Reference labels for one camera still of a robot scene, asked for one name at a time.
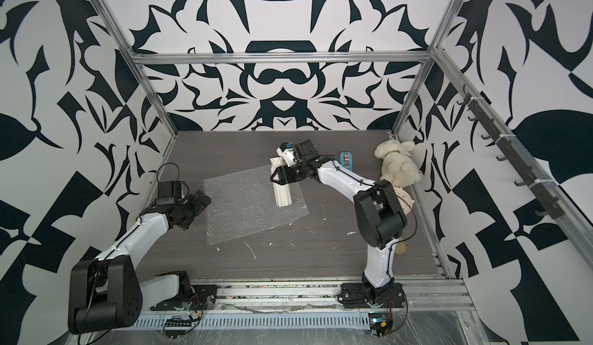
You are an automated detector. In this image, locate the white ceramic vase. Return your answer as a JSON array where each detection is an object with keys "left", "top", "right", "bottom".
[{"left": 270, "top": 157, "right": 293, "bottom": 208}]

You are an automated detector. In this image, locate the clear bubble wrap sheet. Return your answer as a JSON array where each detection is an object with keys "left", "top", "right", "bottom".
[{"left": 203, "top": 165, "right": 310, "bottom": 246}]

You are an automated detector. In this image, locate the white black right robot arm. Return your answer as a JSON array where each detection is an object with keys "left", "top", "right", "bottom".
[{"left": 270, "top": 140, "right": 408, "bottom": 298}]

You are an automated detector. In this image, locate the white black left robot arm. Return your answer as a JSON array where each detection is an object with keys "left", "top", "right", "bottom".
[{"left": 67, "top": 191, "right": 212, "bottom": 335}]

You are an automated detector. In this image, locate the blue tape dispenser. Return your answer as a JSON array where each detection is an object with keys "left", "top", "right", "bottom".
[{"left": 340, "top": 152, "right": 353, "bottom": 171}]

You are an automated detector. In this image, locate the white plush teddy bear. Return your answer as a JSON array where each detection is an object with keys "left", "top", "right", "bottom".
[{"left": 374, "top": 140, "right": 423, "bottom": 188}]

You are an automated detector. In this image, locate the pink round timer clock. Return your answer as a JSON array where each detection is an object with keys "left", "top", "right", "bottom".
[{"left": 394, "top": 187, "right": 415, "bottom": 215}]

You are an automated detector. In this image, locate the left black electronics board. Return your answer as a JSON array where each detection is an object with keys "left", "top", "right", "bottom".
[{"left": 162, "top": 317, "right": 202, "bottom": 339}]

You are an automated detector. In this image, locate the black electronics board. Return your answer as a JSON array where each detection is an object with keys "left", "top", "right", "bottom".
[
  {"left": 162, "top": 317, "right": 202, "bottom": 339},
  {"left": 368, "top": 312, "right": 393, "bottom": 337}
]

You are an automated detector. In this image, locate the right black electronics board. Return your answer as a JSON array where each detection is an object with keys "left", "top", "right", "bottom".
[{"left": 368, "top": 312, "right": 393, "bottom": 337}]

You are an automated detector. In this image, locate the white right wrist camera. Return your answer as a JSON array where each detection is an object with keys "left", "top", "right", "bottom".
[{"left": 276, "top": 142, "right": 297, "bottom": 167}]

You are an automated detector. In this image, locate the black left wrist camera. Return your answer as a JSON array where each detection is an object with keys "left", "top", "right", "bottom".
[{"left": 156, "top": 181, "right": 183, "bottom": 205}]

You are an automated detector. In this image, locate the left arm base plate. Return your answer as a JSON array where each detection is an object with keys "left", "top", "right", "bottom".
[{"left": 150, "top": 284, "right": 219, "bottom": 312}]

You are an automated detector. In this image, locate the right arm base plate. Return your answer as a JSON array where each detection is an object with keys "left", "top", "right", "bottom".
[{"left": 337, "top": 282, "right": 406, "bottom": 309}]

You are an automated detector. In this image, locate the aluminium frame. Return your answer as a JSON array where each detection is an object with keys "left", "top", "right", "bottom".
[{"left": 73, "top": 0, "right": 593, "bottom": 337}]

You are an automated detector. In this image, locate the grey wall hook rail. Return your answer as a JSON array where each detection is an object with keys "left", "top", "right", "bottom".
[{"left": 459, "top": 91, "right": 566, "bottom": 219}]

